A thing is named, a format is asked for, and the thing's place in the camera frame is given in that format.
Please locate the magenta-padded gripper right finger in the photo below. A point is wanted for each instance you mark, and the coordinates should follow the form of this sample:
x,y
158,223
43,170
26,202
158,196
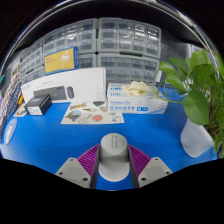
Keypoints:
x,y
141,163

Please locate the white keyboard box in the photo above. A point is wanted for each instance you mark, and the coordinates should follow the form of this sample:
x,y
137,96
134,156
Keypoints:
x,y
83,81

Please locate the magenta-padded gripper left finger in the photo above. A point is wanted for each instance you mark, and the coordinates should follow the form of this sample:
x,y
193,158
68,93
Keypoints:
x,y
87,163

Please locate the white blue glove box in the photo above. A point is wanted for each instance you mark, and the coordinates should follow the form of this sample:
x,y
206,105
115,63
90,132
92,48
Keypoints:
x,y
133,105

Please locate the navy dotted cloth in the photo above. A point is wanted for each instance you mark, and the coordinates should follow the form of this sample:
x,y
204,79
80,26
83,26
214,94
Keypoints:
x,y
15,98

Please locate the cream disposable gloves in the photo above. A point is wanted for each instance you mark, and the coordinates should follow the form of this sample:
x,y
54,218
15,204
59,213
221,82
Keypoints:
x,y
136,88

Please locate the yellow blue box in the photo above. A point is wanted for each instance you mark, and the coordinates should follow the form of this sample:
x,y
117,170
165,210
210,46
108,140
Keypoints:
x,y
61,60

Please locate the small black box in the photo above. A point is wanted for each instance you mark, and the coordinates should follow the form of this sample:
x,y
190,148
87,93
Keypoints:
x,y
38,106

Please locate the grey shelf unit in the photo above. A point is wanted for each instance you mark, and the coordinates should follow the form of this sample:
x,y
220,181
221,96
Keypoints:
x,y
100,10

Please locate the cartoon sticker sheet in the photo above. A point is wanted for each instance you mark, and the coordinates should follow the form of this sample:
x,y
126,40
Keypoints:
x,y
20,111
86,115

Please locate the white computer mouse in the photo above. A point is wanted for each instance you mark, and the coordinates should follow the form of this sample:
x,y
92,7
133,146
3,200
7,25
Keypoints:
x,y
113,156

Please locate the green plant in white pot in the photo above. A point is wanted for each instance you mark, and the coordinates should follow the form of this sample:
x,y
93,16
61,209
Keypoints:
x,y
196,106

